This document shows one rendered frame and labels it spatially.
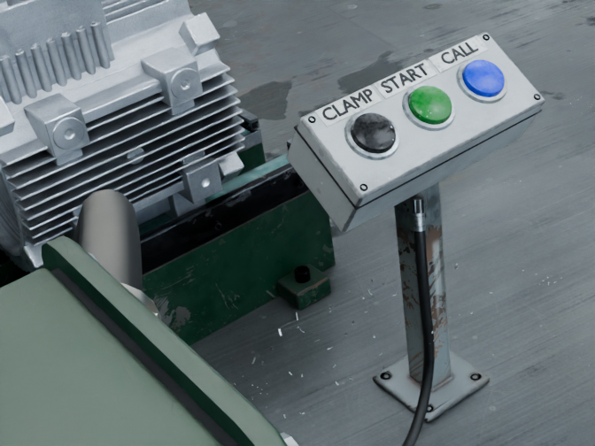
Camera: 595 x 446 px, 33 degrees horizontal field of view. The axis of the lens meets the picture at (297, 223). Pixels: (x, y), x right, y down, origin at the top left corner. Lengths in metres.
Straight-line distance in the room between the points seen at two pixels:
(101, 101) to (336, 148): 0.21
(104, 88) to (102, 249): 0.60
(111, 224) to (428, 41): 1.23
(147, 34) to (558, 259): 0.44
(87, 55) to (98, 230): 0.58
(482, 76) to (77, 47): 0.30
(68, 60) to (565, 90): 0.68
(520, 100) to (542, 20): 0.75
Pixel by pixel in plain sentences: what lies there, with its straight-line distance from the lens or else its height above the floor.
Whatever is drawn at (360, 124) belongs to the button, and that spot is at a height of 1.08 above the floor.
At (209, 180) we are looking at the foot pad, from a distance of 0.84.
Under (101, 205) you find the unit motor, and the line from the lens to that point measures 0.24.
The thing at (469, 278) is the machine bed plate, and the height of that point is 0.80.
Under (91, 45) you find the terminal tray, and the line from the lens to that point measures 0.80.
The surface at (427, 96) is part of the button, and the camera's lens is 0.69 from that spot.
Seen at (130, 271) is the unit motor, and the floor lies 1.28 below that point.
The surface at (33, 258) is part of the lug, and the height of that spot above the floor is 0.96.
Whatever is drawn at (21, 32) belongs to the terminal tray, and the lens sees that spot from 0.78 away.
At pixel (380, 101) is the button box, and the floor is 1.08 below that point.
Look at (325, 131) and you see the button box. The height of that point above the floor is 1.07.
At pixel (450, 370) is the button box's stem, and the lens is 0.86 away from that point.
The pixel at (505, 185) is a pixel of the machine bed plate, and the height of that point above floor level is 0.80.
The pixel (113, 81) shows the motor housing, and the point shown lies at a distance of 0.81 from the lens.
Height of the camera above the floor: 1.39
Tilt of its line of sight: 34 degrees down
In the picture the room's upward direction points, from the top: 9 degrees counter-clockwise
